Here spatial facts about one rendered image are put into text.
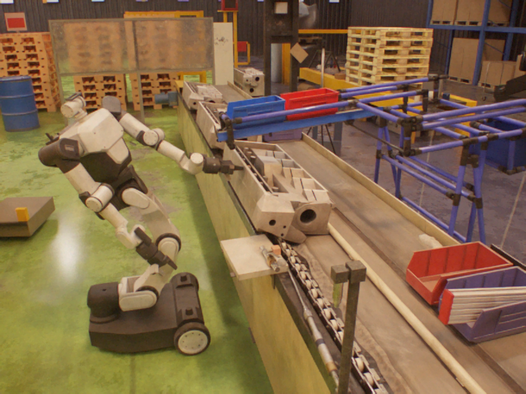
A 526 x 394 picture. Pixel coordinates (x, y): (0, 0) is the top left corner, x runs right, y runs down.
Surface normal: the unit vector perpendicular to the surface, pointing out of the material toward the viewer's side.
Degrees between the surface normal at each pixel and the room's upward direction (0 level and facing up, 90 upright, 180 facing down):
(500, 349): 0
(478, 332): 92
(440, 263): 88
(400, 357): 0
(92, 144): 80
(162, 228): 90
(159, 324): 0
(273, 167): 46
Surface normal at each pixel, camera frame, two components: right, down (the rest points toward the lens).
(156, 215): 0.32, 0.71
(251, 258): 0.00, -0.92
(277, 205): 0.29, -0.51
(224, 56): 0.26, 0.37
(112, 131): 0.87, -0.23
